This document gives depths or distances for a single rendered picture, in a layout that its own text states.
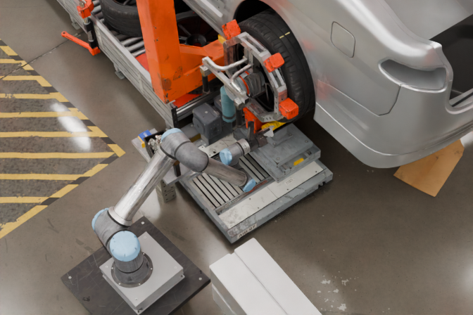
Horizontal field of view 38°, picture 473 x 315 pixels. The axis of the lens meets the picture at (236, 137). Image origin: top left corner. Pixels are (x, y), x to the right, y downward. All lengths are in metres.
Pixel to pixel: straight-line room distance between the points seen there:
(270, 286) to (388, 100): 2.42
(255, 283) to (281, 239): 3.36
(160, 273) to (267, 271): 2.84
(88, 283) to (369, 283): 1.64
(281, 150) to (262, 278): 3.52
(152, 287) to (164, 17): 1.51
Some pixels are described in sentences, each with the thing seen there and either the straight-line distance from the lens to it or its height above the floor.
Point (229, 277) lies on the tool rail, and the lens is 0.98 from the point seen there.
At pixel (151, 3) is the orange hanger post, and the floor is 1.32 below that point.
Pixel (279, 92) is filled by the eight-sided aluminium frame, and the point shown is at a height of 0.96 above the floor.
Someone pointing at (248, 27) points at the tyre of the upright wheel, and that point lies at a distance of 3.93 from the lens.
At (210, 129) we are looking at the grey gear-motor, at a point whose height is 0.34.
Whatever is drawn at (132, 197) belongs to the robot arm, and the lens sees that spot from 3.64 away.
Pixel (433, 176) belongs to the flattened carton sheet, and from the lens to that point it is 4.74.
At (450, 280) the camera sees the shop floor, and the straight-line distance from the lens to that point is 4.33.
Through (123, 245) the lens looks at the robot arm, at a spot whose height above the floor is 0.67.
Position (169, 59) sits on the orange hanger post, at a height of 0.87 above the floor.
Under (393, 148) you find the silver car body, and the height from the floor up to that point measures 0.97.
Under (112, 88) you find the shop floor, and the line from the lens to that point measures 5.31.
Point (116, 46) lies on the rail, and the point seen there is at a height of 0.39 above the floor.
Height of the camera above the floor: 3.67
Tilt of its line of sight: 49 degrees down
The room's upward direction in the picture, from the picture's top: 3 degrees counter-clockwise
